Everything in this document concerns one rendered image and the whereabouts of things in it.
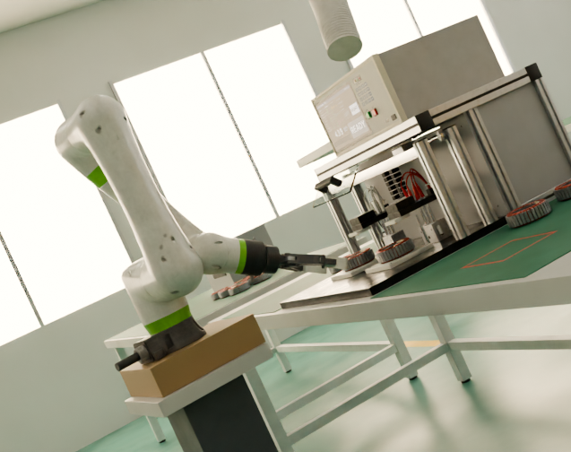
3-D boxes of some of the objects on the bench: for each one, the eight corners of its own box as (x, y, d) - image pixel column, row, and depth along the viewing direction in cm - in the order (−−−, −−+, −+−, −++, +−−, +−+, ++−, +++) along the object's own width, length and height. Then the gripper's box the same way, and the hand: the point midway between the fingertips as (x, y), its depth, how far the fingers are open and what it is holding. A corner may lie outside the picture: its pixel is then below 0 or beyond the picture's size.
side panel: (517, 219, 221) (468, 110, 220) (511, 221, 224) (462, 113, 223) (590, 180, 232) (542, 76, 231) (582, 182, 234) (535, 80, 234)
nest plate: (391, 268, 221) (389, 265, 221) (366, 273, 235) (364, 270, 235) (433, 246, 227) (431, 242, 227) (407, 252, 241) (405, 248, 241)
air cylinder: (438, 241, 232) (430, 223, 232) (425, 245, 239) (417, 228, 239) (452, 234, 234) (444, 217, 234) (438, 238, 241) (430, 221, 241)
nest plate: (352, 276, 244) (350, 273, 244) (332, 281, 258) (330, 277, 258) (392, 256, 249) (390, 252, 249) (369, 261, 263) (367, 257, 263)
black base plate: (372, 296, 204) (368, 288, 204) (281, 308, 263) (279, 302, 263) (510, 221, 222) (506, 214, 222) (396, 249, 282) (393, 244, 281)
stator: (512, 231, 203) (506, 217, 203) (508, 226, 214) (502, 213, 214) (555, 212, 201) (549, 199, 201) (549, 209, 212) (543, 195, 212)
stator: (391, 262, 224) (385, 250, 224) (372, 266, 234) (367, 255, 234) (422, 246, 228) (417, 233, 228) (402, 250, 238) (398, 239, 238)
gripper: (246, 276, 227) (317, 283, 235) (277, 268, 204) (355, 275, 211) (248, 249, 229) (319, 256, 236) (279, 239, 205) (356, 247, 213)
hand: (333, 265), depth 223 cm, fingers open, 13 cm apart
